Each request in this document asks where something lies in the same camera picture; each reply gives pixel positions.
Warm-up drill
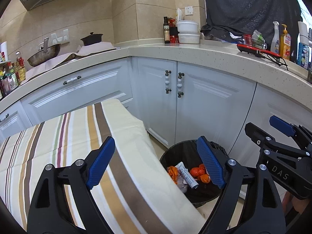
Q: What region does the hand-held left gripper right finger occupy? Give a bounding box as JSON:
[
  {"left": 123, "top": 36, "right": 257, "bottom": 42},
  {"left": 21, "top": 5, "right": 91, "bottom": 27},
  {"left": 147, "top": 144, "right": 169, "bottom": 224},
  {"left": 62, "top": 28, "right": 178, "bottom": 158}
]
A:
[{"left": 196, "top": 136, "right": 285, "bottom": 234}]

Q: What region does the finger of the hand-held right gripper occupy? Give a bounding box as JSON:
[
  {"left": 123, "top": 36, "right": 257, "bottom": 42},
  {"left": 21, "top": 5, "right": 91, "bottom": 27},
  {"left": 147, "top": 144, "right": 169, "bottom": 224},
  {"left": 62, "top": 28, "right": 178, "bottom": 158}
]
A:
[
  {"left": 244, "top": 122, "right": 312, "bottom": 156},
  {"left": 269, "top": 116, "right": 312, "bottom": 149}
]

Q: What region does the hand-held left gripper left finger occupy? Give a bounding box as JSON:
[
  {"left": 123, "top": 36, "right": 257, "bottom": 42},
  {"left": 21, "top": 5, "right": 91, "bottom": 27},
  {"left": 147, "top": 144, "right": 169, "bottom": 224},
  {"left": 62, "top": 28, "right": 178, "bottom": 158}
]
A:
[{"left": 27, "top": 136, "right": 115, "bottom": 234}]

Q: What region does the large orange wrapper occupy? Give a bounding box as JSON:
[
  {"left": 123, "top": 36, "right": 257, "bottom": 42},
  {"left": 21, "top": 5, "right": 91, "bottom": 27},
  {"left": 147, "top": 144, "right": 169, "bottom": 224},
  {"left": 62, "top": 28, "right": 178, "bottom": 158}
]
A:
[{"left": 190, "top": 164, "right": 210, "bottom": 183}]

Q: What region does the white printed tube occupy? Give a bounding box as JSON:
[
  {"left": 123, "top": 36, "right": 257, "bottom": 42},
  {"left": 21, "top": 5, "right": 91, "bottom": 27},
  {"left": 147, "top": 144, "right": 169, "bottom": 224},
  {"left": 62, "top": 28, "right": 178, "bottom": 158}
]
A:
[{"left": 177, "top": 162, "right": 199, "bottom": 189}]

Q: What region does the black trash bin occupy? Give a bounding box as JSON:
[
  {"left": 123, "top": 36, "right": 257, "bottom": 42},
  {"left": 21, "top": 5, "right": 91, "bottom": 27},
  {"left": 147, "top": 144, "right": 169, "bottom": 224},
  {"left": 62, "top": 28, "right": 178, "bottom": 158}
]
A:
[{"left": 160, "top": 140, "right": 231, "bottom": 209}]

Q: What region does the clear plastic wrapper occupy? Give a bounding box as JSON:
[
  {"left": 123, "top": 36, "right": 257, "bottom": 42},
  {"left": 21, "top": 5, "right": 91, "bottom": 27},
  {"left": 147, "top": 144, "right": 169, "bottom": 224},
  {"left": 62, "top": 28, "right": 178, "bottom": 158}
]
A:
[{"left": 175, "top": 175, "right": 188, "bottom": 193}]

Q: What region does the small orange wrapper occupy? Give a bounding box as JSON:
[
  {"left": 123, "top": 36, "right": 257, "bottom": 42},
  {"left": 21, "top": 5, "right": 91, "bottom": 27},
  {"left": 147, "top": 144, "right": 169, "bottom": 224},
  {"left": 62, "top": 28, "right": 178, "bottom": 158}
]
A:
[{"left": 168, "top": 166, "right": 179, "bottom": 183}]

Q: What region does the person's right hand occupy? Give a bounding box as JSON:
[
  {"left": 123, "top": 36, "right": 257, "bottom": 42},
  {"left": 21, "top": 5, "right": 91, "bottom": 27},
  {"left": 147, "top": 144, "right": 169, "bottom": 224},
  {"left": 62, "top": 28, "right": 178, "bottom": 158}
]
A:
[{"left": 282, "top": 192, "right": 305, "bottom": 221}]

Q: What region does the striped tablecloth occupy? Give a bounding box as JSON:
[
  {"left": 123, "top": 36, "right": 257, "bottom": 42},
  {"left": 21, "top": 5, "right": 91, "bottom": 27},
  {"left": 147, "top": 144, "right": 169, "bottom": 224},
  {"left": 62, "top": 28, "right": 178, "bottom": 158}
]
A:
[{"left": 0, "top": 99, "right": 206, "bottom": 234}]

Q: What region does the white kitchen cabinet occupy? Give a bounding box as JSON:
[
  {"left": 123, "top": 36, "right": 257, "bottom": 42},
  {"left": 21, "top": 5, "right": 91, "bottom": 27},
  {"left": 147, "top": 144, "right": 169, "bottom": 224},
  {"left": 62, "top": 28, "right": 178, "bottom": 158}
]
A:
[{"left": 0, "top": 56, "right": 312, "bottom": 200}]

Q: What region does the blue white bottle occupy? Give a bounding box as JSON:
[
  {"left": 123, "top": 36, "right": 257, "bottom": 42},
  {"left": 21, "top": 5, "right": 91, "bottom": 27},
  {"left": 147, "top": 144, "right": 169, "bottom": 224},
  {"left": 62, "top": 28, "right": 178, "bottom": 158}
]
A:
[{"left": 297, "top": 43, "right": 310, "bottom": 68}]

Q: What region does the yellow dish soap bottle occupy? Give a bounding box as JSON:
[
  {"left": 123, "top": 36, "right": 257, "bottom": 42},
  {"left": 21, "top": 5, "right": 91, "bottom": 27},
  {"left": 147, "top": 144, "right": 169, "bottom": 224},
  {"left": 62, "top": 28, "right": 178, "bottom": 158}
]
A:
[{"left": 279, "top": 24, "right": 292, "bottom": 61}]

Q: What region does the white spray bottle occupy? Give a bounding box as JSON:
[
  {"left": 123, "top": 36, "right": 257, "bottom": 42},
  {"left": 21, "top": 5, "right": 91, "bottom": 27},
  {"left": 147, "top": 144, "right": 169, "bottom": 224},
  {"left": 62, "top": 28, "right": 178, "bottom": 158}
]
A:
[{"left": 270, "top": 21, "right": 281, "bottom": 54}]

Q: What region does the red tray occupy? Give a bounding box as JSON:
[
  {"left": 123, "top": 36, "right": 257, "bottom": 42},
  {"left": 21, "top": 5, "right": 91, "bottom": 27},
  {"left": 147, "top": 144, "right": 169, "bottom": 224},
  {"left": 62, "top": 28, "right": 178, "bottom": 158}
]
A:
[{"left": 237, "top": 35, "right": 280, "bottom": 57}]

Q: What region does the clear plastic packet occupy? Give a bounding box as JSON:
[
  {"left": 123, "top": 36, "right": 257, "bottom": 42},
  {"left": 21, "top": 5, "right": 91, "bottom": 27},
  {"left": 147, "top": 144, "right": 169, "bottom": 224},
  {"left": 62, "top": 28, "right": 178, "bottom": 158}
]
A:
[{"left": 251, "top": 30, "right": 267, "bottom": 50}]

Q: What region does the beige stone countertop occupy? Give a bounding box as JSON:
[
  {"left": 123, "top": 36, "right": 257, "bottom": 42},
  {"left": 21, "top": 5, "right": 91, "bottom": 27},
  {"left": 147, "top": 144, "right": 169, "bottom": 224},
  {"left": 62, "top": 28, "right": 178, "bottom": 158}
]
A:
[{"left": 0, "top": 43, "right": 312, "bottom": 117}]

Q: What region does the beige stove cover cloth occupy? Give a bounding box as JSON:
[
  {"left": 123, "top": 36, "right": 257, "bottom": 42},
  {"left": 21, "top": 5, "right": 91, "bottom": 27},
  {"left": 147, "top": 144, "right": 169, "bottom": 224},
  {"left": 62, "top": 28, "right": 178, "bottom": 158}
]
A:
[{"left": 24, "top": 41, "right": 121, "bottom": 78}]

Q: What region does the white lidded container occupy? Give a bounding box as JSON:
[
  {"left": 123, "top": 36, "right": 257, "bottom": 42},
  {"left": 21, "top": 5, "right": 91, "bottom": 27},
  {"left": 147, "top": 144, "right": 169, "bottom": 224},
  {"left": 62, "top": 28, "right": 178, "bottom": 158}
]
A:
[
  {"left": 177, "top": 20, "right": 199, "bottom": 33},
  {"left": 177, "top": 32, "right": 200, "bottom": 44}
]

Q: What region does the metal wok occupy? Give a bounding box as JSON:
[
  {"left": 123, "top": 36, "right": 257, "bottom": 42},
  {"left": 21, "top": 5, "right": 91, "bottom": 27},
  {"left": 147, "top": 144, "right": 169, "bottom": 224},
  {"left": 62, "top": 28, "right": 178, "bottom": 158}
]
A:
[{"left": 27, "top": 37, "right": 61, "bottom": 67}]

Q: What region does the yellow cooking oil bottle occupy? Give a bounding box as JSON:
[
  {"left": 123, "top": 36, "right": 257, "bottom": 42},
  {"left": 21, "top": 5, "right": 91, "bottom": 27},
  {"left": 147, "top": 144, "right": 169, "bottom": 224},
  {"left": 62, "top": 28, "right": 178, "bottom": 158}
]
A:
[{"left": 15, "top": 51, "right": 26, "bottom": 82}]

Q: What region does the black lidded pot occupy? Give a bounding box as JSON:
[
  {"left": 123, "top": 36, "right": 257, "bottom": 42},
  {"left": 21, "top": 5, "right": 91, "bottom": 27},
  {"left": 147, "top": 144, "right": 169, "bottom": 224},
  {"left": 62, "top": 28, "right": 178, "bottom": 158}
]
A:
[{"left": 80, "top": 32, "right": 104, "bottom": 46}]

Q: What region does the group of condiment bottles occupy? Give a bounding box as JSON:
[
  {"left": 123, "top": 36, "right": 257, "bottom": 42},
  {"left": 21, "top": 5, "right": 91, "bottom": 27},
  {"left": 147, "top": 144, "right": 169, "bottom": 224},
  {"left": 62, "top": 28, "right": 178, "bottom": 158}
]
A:
[{"left": 0, "top": 52, "right": 19, "bottom": 98}]

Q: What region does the red black box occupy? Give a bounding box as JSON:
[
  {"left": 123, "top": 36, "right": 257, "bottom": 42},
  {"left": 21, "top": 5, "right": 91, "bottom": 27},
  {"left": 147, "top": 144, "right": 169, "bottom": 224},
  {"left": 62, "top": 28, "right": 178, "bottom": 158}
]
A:
[{"left": 169, "top": 17, "right": 179, "bottom": 43}]

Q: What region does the dark hanging cloth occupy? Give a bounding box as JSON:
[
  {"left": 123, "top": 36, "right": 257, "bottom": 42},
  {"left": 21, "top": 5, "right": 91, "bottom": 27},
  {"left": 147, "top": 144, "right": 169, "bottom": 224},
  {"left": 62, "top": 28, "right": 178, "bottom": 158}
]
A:
[{"left": 200, "top": 0, "right": 303, "bottom": 47}]

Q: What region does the dark oil bottle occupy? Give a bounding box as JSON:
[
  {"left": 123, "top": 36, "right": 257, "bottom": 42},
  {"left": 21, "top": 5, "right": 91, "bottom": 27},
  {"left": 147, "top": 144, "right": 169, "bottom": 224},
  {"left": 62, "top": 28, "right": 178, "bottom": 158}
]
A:
[{"left": 163, "top": 16, "right": 170, "bottom": 44}]

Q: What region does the black cable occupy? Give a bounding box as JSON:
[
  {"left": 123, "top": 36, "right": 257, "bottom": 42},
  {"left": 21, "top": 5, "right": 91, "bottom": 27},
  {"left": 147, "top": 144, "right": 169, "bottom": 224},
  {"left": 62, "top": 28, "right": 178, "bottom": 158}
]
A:
[{"left": 262, "top": 54, "right": 289, "bottom": 71}]

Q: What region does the white bronze cabinet handle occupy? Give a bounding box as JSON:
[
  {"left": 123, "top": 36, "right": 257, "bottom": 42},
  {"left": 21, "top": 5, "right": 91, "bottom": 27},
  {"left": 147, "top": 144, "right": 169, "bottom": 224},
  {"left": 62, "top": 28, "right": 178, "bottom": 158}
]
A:
[
  {"left": 164, "top": 70, "right": 172, "bottom": 94},
  {"left": 177, "top": 72, "right": 185, "bottom": 98}
]

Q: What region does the white wall rack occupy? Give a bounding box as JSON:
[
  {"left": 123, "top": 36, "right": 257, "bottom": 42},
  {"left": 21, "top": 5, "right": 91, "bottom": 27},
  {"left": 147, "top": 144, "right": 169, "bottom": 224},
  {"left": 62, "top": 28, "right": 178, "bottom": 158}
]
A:
[{"left": 50, "top": 28, "right": 70, "bottom": 43}]

